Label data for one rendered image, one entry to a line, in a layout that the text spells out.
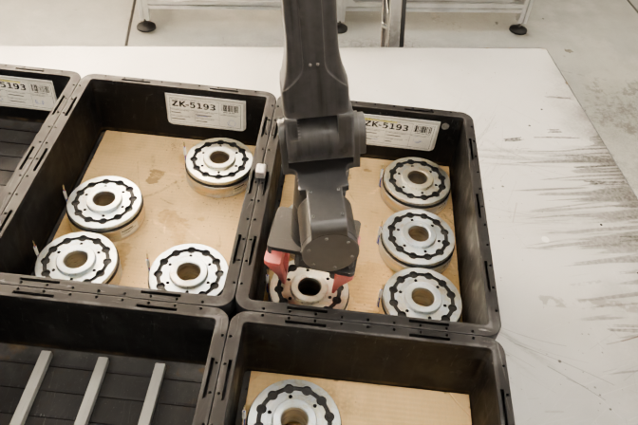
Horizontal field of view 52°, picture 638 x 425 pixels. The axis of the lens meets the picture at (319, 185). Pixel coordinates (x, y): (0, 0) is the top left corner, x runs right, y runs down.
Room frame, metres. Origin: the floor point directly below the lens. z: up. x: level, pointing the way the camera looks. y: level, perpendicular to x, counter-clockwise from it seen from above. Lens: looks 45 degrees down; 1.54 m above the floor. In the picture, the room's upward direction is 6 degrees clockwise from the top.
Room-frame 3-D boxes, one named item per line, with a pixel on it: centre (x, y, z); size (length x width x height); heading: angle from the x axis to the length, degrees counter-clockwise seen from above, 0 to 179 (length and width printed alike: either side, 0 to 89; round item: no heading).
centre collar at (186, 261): (0.50, 0.15, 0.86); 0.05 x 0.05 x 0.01
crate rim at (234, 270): (0.61, 0.23, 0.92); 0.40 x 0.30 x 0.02; 179
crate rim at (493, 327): (0.61, -0.07, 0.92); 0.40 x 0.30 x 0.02; 179
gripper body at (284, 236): (0.51, 0.00, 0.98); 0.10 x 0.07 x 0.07; 84
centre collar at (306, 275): (0.50, 0.00, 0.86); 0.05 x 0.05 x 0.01
